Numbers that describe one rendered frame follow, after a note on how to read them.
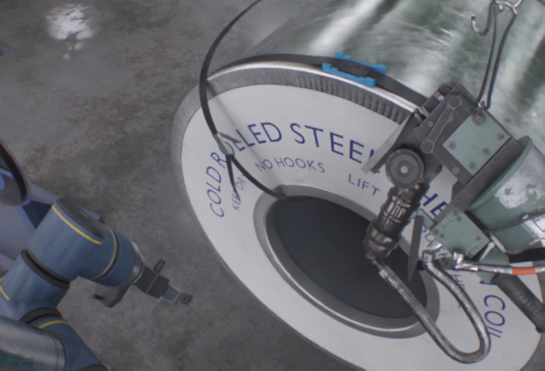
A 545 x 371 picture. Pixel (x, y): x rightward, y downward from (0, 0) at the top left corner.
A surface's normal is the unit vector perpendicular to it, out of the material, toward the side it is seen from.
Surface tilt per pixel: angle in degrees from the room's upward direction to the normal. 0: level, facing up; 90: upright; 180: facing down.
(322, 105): 90
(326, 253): 33
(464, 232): 58
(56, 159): 0
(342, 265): 18
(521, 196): 49
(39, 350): 73
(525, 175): 37
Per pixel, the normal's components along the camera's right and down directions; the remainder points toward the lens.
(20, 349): 0.95, -0.17
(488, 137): -0.38, 0.22
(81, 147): -0.07, -0.69
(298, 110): -0.59, 0.61
